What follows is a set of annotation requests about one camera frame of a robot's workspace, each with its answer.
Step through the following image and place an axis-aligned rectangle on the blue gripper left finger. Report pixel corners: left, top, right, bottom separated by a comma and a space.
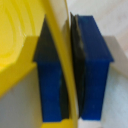
32, 14, 71, 123

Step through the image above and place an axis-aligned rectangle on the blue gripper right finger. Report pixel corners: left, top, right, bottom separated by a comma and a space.
69, 12, 115, 122

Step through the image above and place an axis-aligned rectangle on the yellow plastic bowl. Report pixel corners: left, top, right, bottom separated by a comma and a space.
0, 0, 80, 128

